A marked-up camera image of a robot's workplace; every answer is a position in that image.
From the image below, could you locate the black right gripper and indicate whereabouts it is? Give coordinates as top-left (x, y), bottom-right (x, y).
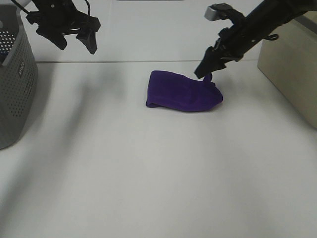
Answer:
top-left (194, 12), bottom-right (275, 79)

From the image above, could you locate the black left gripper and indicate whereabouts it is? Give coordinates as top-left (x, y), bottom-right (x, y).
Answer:
top-left (26, 0), bottom-right (101, 55)

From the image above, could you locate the purple towel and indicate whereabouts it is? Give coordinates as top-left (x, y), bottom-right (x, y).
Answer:
top-left (146, 70), bottom-right (223, 112)

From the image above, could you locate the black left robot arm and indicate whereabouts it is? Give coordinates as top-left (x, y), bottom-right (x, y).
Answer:
top-left (26, 0), bottom-right (101, 54)

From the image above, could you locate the grey perforated laundry basket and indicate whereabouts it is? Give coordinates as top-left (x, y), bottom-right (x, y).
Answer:
top-left (0, 1), bottom-right (38, 149)

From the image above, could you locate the beige storage bin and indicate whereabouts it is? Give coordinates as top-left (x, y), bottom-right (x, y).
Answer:
top-left (258, 11), bottom-right (317, 127)

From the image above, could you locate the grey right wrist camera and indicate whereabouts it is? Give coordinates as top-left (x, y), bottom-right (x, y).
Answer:
top-left (204, 3), bottom-right (233, 21)

